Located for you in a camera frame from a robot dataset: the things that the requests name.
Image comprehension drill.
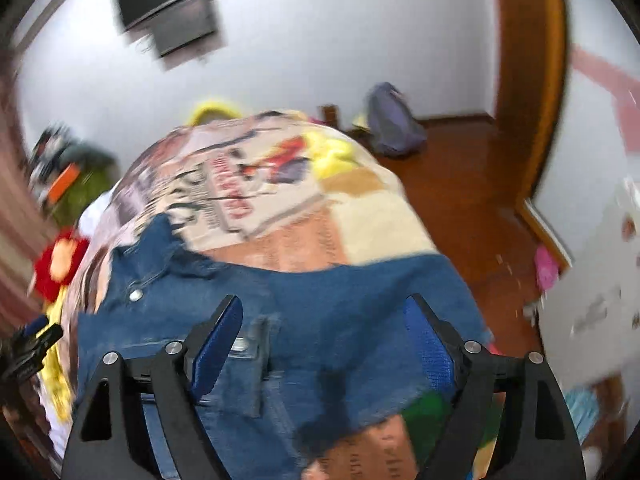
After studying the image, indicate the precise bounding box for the black white patterned bag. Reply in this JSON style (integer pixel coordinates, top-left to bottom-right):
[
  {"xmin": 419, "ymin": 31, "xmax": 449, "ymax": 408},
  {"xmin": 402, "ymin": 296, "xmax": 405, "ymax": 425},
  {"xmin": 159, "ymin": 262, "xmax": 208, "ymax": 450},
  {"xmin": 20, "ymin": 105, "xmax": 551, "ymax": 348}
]
[{"xmin": 27, "ymin": 124, "xmax": 83, "ymax": 206}]

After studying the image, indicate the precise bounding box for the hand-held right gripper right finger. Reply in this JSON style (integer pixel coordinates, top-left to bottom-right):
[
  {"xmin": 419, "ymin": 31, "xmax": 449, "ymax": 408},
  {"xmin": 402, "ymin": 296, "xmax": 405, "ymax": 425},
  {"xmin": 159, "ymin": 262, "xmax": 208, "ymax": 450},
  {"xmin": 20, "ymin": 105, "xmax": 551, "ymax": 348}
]
[{"xmin": 403, "ymin": 293, "xmax": 586, "ymax": 480}]

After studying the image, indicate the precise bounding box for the blue denim jacket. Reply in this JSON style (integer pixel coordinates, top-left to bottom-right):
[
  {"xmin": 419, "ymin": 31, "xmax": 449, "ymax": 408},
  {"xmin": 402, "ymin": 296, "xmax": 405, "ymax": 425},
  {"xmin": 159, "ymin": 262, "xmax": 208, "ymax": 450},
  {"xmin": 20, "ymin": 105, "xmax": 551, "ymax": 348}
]
[{"xmin": 75, "ymin": 214, "xmax": 494, "ymax": 480}]

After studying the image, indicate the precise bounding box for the grey purple backpack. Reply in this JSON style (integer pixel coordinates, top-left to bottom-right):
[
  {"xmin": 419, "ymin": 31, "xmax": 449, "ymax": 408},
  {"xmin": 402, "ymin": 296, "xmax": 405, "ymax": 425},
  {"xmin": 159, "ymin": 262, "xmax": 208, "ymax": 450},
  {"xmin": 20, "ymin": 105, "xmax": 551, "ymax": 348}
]
[{"xmin": 366, "ymin": 81, "xmax": 429, "ymax": 157}]

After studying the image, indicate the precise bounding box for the yellow cloth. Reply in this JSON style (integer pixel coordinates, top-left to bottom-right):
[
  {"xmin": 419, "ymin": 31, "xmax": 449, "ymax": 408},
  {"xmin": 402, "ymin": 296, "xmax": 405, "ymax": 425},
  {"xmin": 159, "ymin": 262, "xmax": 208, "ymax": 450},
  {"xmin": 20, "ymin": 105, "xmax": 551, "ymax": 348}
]
[{"xmin": 39, "ymin": 304, "xmax": 77, "ymax": 423}]

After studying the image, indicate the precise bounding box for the pink bag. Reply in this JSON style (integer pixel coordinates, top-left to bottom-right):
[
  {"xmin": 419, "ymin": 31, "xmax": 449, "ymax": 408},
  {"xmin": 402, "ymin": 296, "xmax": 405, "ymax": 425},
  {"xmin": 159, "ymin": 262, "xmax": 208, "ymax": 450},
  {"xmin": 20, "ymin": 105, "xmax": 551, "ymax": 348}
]
[{"xmin": 533, "ymin": 246, "xmax": 561, "ymax": 292}]

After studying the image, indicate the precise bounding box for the printed blanket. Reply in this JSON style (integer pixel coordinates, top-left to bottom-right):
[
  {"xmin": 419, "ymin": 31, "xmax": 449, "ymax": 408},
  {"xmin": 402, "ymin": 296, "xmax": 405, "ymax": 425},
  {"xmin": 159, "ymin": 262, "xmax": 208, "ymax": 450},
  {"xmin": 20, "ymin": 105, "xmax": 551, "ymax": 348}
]
[{"xmin": 45, "ymin": 110, "xmax": 506, "ymax": 480}]

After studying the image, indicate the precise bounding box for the white cabinet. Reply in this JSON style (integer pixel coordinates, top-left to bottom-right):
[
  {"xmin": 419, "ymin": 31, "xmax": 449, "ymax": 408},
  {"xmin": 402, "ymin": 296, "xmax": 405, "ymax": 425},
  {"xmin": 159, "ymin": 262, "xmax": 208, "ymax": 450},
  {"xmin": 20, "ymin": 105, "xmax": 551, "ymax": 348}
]
[{"xmin": 537, "ymin": 177, "xmax": 640, "ymax": 388}]

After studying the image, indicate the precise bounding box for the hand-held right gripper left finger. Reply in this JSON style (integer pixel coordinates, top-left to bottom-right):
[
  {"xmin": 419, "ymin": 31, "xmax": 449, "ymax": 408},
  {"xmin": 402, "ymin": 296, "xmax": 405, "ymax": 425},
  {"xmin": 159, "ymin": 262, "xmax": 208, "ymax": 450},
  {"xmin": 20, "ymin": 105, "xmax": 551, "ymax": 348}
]
[{"xmin": 62, "ymin": 295, "xmax": 245, "ymax": 480}]

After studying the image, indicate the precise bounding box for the green cloth pile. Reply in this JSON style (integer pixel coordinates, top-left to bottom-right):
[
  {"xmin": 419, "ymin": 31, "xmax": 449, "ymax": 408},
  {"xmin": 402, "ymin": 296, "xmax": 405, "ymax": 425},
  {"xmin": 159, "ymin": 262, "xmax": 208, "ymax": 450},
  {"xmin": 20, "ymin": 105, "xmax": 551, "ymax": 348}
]
[{"xmin": 50, "ymin": 142, "xmax": 122, "ymax": 227}]

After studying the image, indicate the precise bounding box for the striped curtain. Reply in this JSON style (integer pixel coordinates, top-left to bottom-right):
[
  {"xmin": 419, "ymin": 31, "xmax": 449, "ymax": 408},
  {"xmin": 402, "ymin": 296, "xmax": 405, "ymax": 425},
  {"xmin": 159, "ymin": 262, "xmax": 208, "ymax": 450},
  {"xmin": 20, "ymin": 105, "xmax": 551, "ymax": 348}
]
[{"xmin": 0, "ymin": 45, "xmax": 62, "ymax": 341}]

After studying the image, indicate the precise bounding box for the wooden door frame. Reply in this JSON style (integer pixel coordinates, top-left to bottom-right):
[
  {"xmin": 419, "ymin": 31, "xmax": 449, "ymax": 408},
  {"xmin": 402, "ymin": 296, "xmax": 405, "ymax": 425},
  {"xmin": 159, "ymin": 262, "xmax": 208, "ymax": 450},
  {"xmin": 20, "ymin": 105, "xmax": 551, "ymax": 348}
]
[{"xmin": 491, "ymin": 0, "xmax": 572, "ymax": 272}]

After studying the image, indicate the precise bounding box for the white pillow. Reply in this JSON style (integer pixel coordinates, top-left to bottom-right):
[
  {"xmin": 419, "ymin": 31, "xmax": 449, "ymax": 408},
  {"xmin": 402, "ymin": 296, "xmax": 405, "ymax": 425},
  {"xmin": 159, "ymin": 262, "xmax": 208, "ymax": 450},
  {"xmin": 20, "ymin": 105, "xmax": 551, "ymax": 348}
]
[{"xmin": 79, "ymin": 191, "xmax": 120, "ymax": 233}]

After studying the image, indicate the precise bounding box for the red plush flower toy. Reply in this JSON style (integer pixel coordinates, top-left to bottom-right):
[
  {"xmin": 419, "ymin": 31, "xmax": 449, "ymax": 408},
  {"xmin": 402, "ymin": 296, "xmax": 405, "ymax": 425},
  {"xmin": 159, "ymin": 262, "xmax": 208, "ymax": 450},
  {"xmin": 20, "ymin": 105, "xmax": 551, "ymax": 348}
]
[{"xmin": 34, "ymin": 229, "xmax": 91, "ymax": 302}]

